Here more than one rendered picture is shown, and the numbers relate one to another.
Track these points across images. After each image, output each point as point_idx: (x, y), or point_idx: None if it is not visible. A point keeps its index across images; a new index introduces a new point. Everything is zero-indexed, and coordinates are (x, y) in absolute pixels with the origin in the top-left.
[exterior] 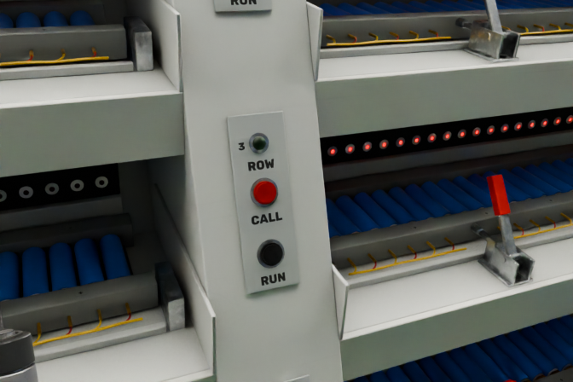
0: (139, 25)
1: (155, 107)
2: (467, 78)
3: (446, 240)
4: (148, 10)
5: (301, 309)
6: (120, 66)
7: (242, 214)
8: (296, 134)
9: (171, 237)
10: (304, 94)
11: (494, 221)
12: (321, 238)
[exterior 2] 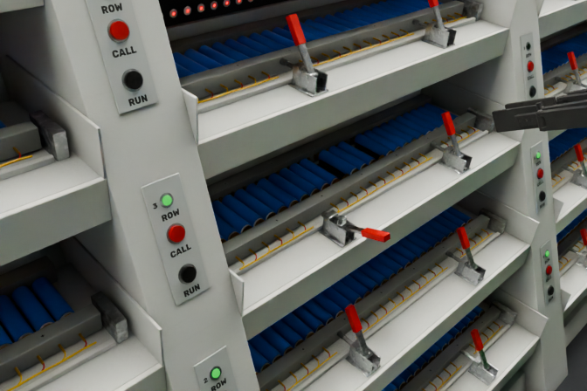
0: (471, 0)
1: (502, 36)
2: (571, 9)
3: (548, 85)
4: None
5: None
6: (473, 19)
7: (525, 76)
8: (535, 41)
9: (466, 97)
10: (535, 24)
11: (561, 74)
12: (542, 84)
